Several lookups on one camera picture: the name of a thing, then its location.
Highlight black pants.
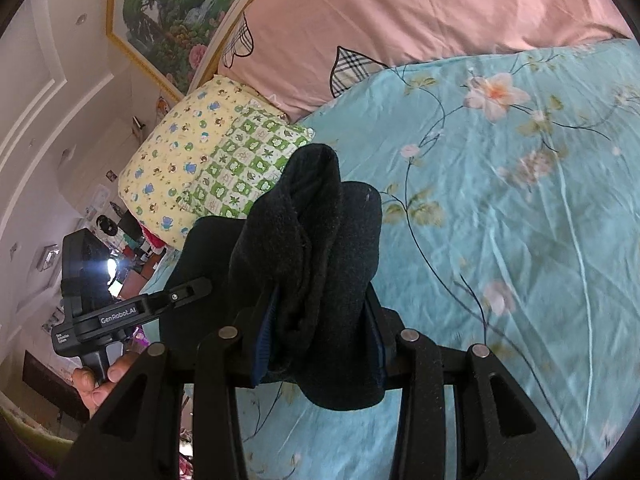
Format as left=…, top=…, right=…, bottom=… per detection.
left=160, top=143, right=384, bottom=411

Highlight person's left hand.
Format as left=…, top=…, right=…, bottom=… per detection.
left=72, top=352, right=140, bottom=417

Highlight yellow and green patterned pillow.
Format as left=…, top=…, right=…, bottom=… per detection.
left=118, top=76, right=314, bottom=249

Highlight light blue floral bedsheet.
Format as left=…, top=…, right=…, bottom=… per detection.
left=139, top=37, right=640, bottom=480

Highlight gold framed landscape painting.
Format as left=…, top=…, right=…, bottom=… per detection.
left=106, top=0, right=255, bottom=101

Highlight pink quilt with plaid hearts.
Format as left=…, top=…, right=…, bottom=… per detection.
left=216, top=0, right=631, bottom=119

